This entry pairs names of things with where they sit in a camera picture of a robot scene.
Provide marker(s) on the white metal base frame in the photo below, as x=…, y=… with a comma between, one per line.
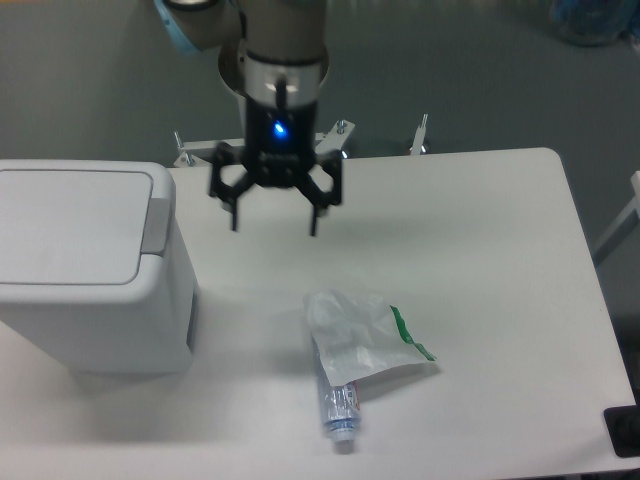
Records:
x=341, y=136

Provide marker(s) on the white frame at right edge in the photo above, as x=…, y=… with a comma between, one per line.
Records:
x=619, y=229

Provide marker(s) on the black clamp at table edge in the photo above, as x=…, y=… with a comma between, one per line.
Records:
x=623, y=427

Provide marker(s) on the white plastic trash can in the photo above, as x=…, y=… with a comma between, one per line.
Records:
x=143, y=327

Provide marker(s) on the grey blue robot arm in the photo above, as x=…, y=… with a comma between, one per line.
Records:
x=284, y=54

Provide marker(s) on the crumpled white plastic bag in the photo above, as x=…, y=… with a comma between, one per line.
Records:
x=360, y=335

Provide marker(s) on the blue bag in background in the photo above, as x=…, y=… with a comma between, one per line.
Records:
x=591, y=23

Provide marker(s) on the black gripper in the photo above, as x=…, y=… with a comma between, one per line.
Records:
x=281, y=145

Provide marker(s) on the clear plastic bottle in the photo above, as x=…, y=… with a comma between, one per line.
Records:
x=339, y=408

